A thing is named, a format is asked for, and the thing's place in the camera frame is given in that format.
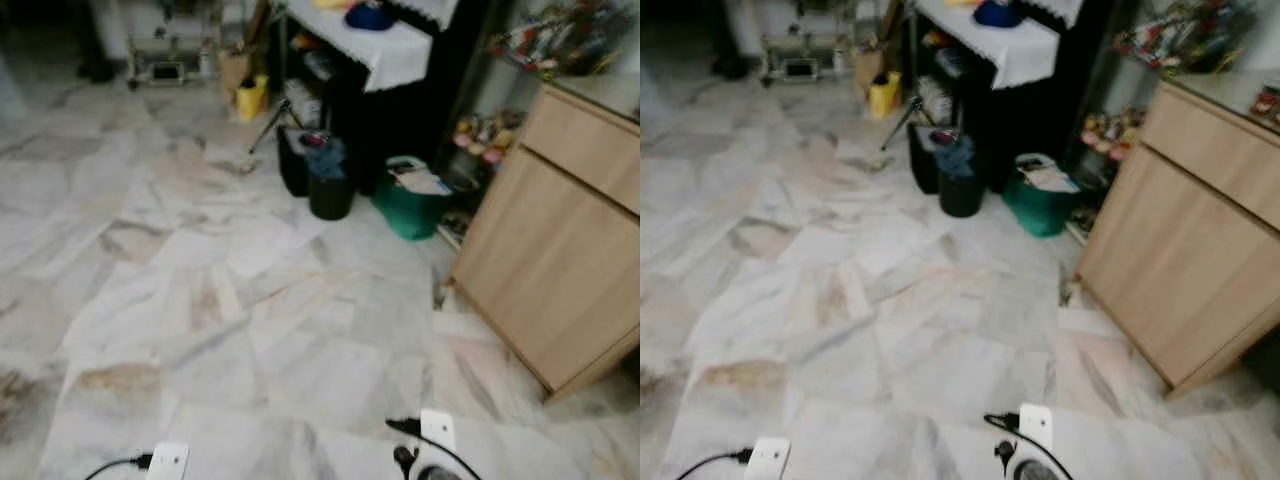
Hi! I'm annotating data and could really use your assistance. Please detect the white lace tablecloth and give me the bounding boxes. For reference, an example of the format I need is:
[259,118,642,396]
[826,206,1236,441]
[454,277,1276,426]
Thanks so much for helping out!
[285,0,459,93]
[915,0,1084,89]

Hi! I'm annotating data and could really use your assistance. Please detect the green plastic bucket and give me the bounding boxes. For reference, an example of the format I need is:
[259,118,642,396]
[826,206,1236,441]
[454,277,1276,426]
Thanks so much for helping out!
[372,157,453,241]
[1003,153,1081,238]

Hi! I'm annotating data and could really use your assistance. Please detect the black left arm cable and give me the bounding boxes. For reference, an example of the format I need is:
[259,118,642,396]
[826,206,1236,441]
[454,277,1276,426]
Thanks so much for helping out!
[676,449,751,480]
[84,454,153,480]

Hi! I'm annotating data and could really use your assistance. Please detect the brown paper bag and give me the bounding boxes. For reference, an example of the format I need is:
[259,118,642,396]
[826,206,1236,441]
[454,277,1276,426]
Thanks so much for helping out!
[851,46,885,97]
[218,50,253,101]

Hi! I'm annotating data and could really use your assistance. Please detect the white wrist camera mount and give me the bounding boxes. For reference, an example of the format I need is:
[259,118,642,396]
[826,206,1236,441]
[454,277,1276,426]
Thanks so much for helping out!
[1017,403,1054,451]
[146,442,191,480]
[744,437,791,480]
[420,408,457,456]

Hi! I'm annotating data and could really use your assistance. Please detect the light wooden drawer cabinet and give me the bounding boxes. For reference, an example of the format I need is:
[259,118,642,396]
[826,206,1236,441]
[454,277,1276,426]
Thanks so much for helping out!
[1075,80,1280,399]
[447,82,641,403]

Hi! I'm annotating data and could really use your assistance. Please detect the black table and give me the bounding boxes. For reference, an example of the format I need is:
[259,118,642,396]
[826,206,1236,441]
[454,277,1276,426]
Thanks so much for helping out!
[905,0,1119,193]
[270,0,493,197]

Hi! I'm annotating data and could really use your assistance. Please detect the thin metal tripod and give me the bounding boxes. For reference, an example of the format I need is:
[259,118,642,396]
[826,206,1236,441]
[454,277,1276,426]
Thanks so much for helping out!
[880,96,921,153]
[248,100,287,156]

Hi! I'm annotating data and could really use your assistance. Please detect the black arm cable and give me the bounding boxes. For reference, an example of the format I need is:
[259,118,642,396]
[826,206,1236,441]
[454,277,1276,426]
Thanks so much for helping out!
[386,418,483,480]
[84,454,153,480]
[676,449,751,480]
[983,412,1076,480]

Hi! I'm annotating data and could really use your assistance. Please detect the black bin with blue cloth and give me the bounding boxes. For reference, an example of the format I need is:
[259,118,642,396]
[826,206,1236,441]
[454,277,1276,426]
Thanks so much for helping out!
[936,134,986,219]
[305,138,355,222]

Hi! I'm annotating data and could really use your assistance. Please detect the yellow plastic jug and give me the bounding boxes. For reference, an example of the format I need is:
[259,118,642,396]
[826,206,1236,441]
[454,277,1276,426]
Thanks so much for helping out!
[868,72,903,119]
[236,75,270,123]

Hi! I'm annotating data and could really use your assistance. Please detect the plain black bin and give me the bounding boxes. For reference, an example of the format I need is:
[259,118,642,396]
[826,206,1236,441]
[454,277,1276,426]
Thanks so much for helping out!
[277,125,313,198]
[907,122,943,195]

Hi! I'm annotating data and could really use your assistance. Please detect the colourful flower decoration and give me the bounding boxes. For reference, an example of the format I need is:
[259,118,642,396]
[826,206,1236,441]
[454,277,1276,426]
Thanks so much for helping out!
[488,3,623,78]
[1113,0,1259,73]

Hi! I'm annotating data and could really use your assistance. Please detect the blue bowl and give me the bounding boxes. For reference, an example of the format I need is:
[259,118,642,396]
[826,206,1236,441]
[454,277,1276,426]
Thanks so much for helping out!
[973,0,1023,29]
[345,0,396,31]

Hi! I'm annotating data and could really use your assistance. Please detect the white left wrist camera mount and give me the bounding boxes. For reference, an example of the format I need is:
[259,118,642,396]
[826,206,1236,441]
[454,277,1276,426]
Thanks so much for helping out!
[146,442,191,480]
[744,437,791,480]

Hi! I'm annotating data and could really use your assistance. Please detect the metal wire trolley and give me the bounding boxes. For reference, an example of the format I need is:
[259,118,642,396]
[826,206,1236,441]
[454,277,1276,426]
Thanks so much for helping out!
[125,0,223,89]
[760,0,851,86]

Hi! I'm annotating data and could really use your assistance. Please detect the colourful toy figurines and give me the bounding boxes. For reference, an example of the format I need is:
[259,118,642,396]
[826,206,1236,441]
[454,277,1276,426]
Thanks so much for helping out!
[453,112,527,167]
[1080,108,1147,163]

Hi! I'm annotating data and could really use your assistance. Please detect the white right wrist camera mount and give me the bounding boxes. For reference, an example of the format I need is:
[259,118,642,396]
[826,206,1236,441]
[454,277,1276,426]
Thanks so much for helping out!
[1017,403,1054,451]
[420,408,457,456]

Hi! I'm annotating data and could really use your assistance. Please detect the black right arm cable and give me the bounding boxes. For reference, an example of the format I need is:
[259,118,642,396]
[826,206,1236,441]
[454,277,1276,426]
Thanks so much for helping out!
[386,418,483,480]
[983,412,1076,480]

